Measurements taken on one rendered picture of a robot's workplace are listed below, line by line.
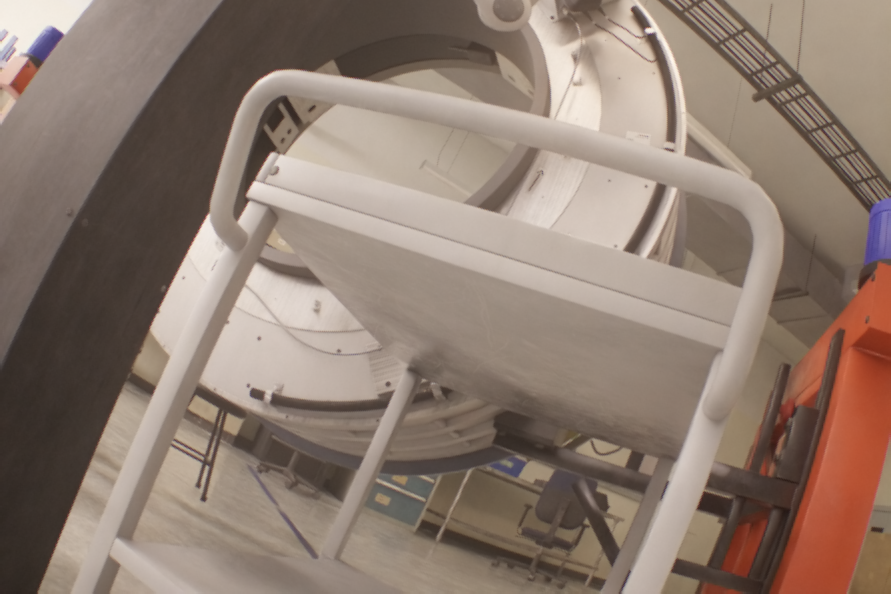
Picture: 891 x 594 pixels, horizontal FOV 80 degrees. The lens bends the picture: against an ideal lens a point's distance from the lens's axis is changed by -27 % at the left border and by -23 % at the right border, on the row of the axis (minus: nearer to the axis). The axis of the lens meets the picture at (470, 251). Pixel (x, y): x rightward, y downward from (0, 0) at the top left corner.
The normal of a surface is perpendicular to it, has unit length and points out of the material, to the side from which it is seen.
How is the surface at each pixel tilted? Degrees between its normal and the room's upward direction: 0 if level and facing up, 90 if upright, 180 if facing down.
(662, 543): 90
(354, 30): 142
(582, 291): 90
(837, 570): 90
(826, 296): 90
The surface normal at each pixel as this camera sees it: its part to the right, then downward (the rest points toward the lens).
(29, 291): -0.05, -0.39
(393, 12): -0.04, 0.90
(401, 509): 0.42, -0.16
